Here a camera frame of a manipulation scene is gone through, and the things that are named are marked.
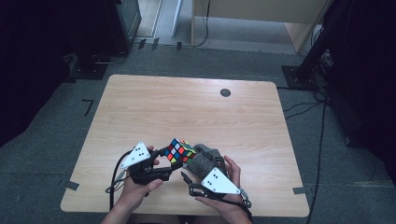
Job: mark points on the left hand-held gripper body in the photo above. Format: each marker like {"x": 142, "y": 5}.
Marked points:
{"x": 138, "y": 155}

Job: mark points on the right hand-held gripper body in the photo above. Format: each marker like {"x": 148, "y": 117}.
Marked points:
{"x": 219, "y": 183}

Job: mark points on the multicoloured puzzle cube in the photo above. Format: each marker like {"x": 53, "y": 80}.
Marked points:
{"x": 179, "y": 151}

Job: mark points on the grey cloth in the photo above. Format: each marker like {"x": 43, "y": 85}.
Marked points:
{"x": 202, "y": 165}

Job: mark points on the person's right hand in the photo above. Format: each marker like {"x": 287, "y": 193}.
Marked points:
{"x": 233, "y": 211}

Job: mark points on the person's left hand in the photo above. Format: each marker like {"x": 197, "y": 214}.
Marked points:
{"x": 135, "y": 194}

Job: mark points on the black round table grommet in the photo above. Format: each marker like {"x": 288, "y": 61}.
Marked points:
{"x": 225, "y": 92}

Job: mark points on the grey floor tape strip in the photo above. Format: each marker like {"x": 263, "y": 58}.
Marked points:
{"x": 299, "y": 190}
{"x": 71, "y": 185}

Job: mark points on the black stand base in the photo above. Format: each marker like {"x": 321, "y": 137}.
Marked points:
{"x": 88, "y": 72}

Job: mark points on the dark floor tape strip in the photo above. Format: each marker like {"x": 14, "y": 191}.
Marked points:
{"x": 179, "y": 46}
{"x": 141, "y": 43}
{"x": 155, "y": 43}

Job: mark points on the black cabinet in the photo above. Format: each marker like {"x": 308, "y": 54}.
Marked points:
{"x": 123, "y": 25}

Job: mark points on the dark curtain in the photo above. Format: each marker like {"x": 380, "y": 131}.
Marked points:
{"x": 367, "y": 77}
{"x": 37, "y": 62}

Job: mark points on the black metal stand with base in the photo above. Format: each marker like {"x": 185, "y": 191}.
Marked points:
{"x": 313, "y": 56}

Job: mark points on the light wooden furniture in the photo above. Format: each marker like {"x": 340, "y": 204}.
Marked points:
{"x": 258, "y": 12}

